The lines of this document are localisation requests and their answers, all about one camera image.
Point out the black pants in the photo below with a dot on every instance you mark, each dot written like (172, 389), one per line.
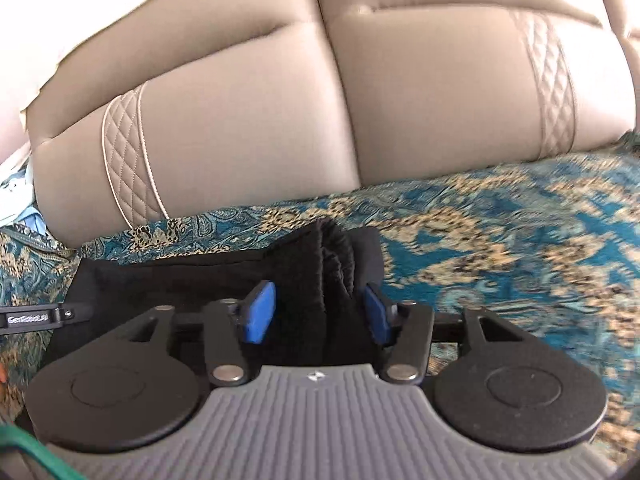
(310, 270)

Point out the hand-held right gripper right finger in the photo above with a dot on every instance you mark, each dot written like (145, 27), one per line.
(377, 317)

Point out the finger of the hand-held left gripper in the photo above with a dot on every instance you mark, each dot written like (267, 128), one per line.
(40, 318)

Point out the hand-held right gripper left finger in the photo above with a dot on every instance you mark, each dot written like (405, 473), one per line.
(260, 310)

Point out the teal patterned blanket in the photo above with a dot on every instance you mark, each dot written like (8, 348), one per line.
(500, 230)

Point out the white light blue cloth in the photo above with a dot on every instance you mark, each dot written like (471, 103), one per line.
(17, 205)

